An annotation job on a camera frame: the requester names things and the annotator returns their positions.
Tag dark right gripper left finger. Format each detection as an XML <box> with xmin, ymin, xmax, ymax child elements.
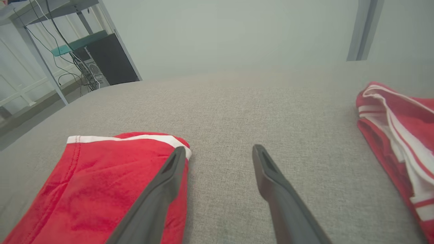
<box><xmin>105</xmin><ymin>146</ymin><xmax>187</xmax><ymax>244</ymax></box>

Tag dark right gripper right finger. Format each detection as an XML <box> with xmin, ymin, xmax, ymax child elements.
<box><xmin>252</xmin><ymin>144</ymin><xmax>333</xmax><ymax>244</ymax></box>

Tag red shorts white trim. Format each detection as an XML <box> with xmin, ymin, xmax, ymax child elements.
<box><xmin>0</xmin><ymin>131</ymin><xmax>192</xmax><ymax>244</ymax></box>

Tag red shirt white sleeves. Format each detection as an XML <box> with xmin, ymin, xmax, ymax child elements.
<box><xmin>355</xmin><ymin>81</ymin><xmax>434</xmax><ymax>244</ymax></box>

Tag grey fabric sofa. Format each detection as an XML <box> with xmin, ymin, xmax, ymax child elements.
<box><xmin>0</xmin><ymin>61</ymin><xmax>434</xmax><ymax>244</ymax></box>

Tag black computer tower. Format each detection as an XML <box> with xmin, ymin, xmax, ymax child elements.
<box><xmin>73</xmin><ymin>33</ymin><xmax>140</xmax><ymax>90</ymax></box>

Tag wide white partition panel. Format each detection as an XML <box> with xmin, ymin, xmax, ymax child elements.
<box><xmin>100</xmin><ymin>0</ymin><xmax>360</xmax><ymax>82</ymax></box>

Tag teal board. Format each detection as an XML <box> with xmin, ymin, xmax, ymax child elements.
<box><xmin>51</xmin><ymin>30</ymin><xmax>108</xmax><ymax>57</ymax></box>

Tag narrow white partition panel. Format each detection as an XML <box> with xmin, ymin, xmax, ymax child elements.
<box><xmin>370</xmin><ymin>0</ymin><xmax>434</xmax><ymax>88</ymax></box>

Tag grey metal desk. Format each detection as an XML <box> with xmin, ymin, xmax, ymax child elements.
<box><xmin>0</xmin><ymin>0</ymin><xmax>102</xmax><ymax>106</ymax></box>

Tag dark grey partition post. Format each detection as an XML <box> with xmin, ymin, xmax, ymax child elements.
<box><xmin>358</xmin><ymin>0</ymin><xmax>385</xmax><ymax>61</ymax></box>

